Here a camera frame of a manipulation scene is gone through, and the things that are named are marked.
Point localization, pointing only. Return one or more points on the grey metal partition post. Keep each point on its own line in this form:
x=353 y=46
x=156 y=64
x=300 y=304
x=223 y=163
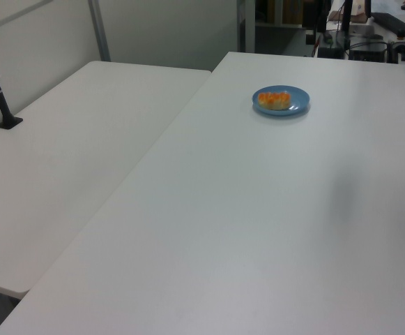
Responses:
x=99 y=29

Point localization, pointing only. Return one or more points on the orange glazed bread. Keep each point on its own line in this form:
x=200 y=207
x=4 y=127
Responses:
x=274 y=99

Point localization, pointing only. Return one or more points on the black monitor stand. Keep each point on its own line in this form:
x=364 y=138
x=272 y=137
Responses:
x=346 y=17

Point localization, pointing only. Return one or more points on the black electronics box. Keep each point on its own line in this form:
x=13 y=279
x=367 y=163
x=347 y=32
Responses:
x=367 y=52

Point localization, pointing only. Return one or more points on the blue round plate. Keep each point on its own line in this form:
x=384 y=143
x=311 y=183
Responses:
x=298 y=101

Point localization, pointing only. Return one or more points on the black keyboard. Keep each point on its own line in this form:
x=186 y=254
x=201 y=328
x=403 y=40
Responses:
x=394 y=21

